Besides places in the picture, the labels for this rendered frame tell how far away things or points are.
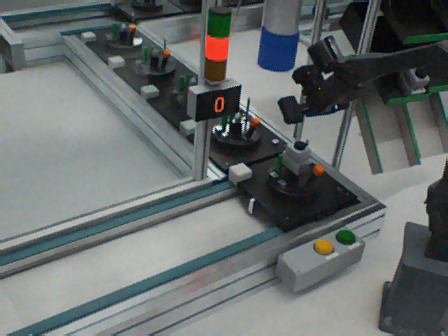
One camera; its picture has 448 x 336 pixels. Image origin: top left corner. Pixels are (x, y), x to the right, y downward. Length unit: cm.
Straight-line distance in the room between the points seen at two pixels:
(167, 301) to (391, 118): 82
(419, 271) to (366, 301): 22
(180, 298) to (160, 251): 19
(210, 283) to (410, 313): 43
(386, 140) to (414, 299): 51
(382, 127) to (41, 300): 97
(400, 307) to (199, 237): 48
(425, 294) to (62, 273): 76
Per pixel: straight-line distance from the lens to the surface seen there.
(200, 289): 117
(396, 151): 159
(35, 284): 126
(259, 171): 149
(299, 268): 124
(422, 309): 127
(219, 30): 121
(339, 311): 132
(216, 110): 129
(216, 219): 140
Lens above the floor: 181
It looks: 35 degrees down
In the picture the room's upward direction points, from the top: 6 degrees clockwise
